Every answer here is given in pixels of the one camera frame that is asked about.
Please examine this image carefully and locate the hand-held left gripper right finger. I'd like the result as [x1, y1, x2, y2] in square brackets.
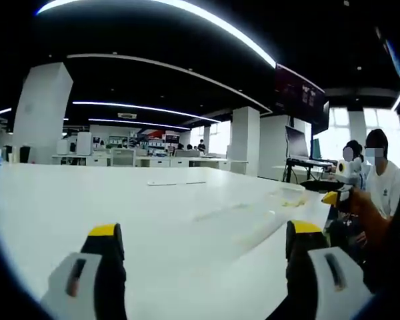
[265, 219, 376, 320]

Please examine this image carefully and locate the grey office chair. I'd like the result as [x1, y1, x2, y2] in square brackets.
[110, 147, 137, 167]

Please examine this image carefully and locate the large dark hanging screen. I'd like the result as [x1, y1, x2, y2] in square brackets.
[274, 62, 330, 135]

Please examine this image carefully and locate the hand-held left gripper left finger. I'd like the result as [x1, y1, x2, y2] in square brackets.
[41, 223, 127, 320]

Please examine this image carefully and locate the black stand table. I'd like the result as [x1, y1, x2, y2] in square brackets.
[283, 157, 338, 183]

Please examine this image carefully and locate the row of white cabinets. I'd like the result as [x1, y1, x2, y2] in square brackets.
[51, 153, 249, 174]

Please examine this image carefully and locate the flat white board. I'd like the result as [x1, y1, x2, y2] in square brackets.
[147, 179, 208, 187]

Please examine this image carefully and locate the long ceiling light strip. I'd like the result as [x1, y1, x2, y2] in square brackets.
[35, 0, 277, 69]

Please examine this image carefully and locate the computer monitor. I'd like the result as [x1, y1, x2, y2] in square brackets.
[284, 125, 310, 160]

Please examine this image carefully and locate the round black tray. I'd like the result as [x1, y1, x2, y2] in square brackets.
[299, 179, 343, 193]

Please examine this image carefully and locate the clear plastic bag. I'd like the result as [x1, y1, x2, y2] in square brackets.
[191, 185, 325, 258]

